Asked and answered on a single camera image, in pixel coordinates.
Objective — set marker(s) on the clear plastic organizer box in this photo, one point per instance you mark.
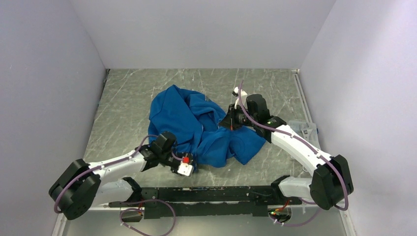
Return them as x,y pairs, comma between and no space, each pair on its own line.
295,125

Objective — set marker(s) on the blue zip jacket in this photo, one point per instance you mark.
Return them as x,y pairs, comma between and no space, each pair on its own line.
193,118

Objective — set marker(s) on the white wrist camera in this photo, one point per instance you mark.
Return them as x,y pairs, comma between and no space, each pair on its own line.
186,167
243,95

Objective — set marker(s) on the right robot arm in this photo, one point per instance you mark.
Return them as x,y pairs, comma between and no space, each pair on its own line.
330,183

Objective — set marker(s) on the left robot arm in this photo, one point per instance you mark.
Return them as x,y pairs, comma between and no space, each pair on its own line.
110,169

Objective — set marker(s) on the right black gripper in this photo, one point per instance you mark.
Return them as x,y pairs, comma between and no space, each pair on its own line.
229,121

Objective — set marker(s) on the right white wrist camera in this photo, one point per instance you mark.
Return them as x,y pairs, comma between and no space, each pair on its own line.
243,95

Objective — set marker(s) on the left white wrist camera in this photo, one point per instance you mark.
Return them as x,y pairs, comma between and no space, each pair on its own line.
186,167

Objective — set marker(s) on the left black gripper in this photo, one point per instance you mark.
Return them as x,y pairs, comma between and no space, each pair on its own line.
183,154

